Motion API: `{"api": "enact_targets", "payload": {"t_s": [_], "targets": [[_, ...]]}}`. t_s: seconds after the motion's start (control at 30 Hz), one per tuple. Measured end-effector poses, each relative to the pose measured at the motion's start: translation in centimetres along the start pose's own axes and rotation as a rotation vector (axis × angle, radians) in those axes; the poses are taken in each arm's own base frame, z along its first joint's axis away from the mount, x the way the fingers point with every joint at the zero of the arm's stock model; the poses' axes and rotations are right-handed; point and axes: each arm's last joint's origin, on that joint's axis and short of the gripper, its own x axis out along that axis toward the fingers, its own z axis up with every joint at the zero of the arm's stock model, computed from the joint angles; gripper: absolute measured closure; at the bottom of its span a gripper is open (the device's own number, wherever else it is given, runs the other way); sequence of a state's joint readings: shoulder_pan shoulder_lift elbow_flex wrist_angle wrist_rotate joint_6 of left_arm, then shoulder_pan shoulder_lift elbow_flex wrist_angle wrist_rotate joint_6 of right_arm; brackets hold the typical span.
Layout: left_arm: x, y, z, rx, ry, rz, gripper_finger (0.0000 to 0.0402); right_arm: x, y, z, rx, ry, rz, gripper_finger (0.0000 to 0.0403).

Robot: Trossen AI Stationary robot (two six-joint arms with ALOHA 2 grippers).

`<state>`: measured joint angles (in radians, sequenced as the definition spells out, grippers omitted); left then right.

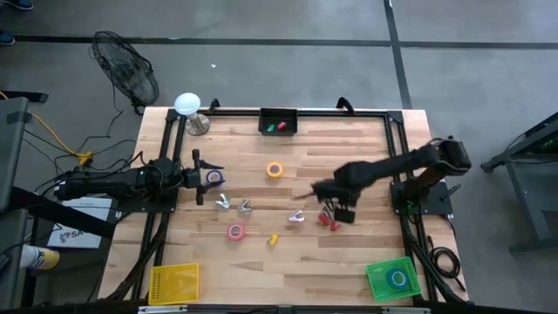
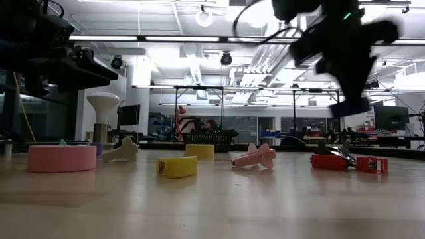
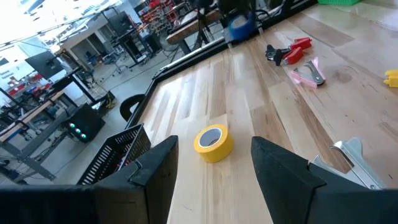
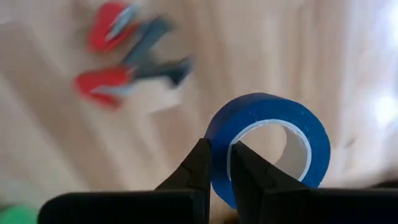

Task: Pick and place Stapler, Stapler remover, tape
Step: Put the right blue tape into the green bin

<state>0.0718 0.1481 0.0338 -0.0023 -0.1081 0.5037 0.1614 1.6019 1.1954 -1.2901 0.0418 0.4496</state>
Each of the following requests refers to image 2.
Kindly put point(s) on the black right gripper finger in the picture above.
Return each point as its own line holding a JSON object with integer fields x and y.
{"x": 352, "y": 83}

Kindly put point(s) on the blue storage bin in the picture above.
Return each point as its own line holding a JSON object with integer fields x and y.
{"x": 270, "y": 133}

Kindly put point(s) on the red storage box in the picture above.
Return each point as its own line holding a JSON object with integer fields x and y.
{"x": 365, "y": 128}

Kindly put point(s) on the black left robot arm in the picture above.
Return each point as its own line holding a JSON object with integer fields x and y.
{"x": 16, "y": 20}

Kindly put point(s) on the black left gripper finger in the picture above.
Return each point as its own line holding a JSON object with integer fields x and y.
{"x": 88, "y": 56}
{"x": 66, "y": 76}

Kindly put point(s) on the yellow tape roll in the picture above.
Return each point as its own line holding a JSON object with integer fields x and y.
{"x": 199, "y": 151}

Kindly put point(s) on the black plastic basket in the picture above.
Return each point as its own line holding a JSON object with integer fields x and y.
{"x": 207, "y": 139}

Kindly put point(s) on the small white cylinder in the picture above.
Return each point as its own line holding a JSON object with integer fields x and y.
{"x": 7, "y": 149}

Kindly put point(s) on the black aluminium table frame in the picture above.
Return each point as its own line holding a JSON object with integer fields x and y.
{"x": 405, "y": 153}

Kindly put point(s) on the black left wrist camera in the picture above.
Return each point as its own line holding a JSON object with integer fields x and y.
{"x": 56, "y": 33}

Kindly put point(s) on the black background workstation frame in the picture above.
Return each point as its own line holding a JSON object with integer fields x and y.
{"x": 199, "y": 88}
{"x": 302, "y": 90}

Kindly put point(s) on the black computer monitor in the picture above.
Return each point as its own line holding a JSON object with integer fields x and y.
{"x": 391, "y": 117}
{"x": 129, "y": 115}

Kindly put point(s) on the purple tape roll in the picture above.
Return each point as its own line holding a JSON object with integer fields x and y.
{"x": 98, "y": 149}

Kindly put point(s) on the light teal staple remover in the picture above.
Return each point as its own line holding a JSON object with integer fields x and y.
{"x": 63, "y": 143}

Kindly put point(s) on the white lamp with metal base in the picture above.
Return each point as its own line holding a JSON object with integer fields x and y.
{"x": 102, "y": 101}

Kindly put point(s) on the pink toy airplane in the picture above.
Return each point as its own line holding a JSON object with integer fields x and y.
{"x": 255, "y": 157}

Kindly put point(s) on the person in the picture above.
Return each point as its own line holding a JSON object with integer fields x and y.
{"x": 210, "y": 125}

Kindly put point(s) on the beige toy figure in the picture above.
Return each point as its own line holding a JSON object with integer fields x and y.
{"x": 126, "y": 151}

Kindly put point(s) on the red desk lamp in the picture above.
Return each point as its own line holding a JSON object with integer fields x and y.
{"x": 182, "y": 110}

